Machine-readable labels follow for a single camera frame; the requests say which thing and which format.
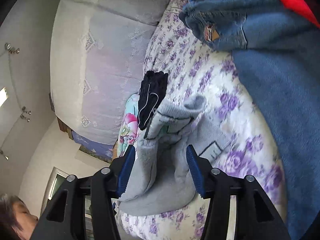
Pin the person's head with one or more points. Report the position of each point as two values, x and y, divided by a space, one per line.
16 220

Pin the white lace-covered headboard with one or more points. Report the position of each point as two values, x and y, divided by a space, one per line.
96 61

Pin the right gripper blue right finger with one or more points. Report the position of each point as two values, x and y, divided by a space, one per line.
196 171

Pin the blue denim jeans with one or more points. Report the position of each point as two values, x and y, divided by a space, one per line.
276 54

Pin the green framed window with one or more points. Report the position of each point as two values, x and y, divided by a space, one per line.
55 180

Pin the grey sweatpants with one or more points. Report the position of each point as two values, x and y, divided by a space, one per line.
160 180

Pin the ceiling spotlight fixture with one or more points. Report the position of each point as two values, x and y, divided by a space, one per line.
10 49

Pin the floral turquoise folded quilt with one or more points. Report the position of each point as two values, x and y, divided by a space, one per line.
129 125

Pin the folded black pants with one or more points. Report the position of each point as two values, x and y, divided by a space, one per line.
152 92

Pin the blue patterned cloth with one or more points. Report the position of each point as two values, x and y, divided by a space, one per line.
95 149

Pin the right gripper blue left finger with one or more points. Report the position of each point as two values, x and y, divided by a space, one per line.
127 162

